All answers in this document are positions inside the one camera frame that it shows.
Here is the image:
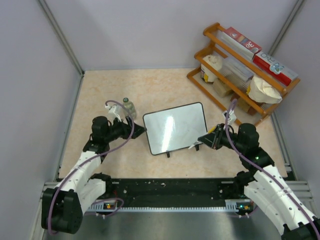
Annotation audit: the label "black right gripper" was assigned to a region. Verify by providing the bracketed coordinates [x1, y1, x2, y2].
[198, 122, 246, 153]

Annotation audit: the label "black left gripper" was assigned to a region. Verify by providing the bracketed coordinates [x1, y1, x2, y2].
[104, 116, 147, 143]

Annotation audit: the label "yellow capped white marker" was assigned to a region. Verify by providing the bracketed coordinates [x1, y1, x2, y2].
[188, 126, 216, 150]

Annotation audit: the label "white whiteboard black frame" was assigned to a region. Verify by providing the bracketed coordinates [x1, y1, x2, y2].
[142, 102, 208, 158]

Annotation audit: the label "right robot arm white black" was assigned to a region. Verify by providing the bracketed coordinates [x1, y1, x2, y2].
[197, 123, 320, 240]

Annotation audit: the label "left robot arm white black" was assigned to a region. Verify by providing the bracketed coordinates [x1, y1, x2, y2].
[41, 116, 146, 234]

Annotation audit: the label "clear glass bottle green cap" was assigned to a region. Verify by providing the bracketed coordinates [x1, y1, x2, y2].
[123, 97, 137, 120]

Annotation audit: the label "brown block on shelf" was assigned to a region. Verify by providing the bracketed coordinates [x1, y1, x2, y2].
[236, 97, 257, 116]

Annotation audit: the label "tan sponge block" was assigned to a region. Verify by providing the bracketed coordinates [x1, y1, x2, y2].
[212, 79, 233, 98]

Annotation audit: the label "orange wooden shelf rack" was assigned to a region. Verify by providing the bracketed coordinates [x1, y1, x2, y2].
[187, 23, 300, 126]

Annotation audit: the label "white cup paper cover left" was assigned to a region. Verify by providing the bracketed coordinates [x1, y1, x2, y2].
[200, 54, 224, 85]

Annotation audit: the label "white cup paper cover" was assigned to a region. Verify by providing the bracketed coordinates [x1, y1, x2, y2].
[246, 75, 283, 104]
[200, 54, 224, 85]

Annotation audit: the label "white cup paper cover right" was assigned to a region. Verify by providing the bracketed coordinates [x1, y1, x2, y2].
[246, 75, 283, 104]

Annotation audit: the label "grey white box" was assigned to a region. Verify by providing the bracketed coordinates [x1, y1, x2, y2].
[221, 57, 254, 83]

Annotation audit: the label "red white wrap box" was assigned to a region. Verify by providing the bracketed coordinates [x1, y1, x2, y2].
[252, 51, 299, 86]

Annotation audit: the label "red white foil box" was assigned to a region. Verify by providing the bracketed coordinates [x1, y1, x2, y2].
[221, 27, 262, 61]

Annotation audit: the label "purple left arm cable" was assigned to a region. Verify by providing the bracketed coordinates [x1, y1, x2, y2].
[46, 100, 136, 236]

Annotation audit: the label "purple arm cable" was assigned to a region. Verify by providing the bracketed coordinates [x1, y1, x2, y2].
[224, 98, 320, 238]
[46, 100, 136, 236]

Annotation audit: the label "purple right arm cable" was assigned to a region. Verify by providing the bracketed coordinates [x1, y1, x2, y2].
[224, 98, 320, 238]

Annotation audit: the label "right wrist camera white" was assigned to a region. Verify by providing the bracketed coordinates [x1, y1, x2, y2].
[222, 110, 237, 125]

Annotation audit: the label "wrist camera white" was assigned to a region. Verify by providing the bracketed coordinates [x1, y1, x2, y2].
[105, 104, 123, 122]
[222, 110, 237, 125]

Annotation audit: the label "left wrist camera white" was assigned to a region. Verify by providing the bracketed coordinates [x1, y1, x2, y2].
[105, 104, 123, 122]

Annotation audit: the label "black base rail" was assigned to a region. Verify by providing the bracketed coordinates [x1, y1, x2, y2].
[98, 178, 249, 208]

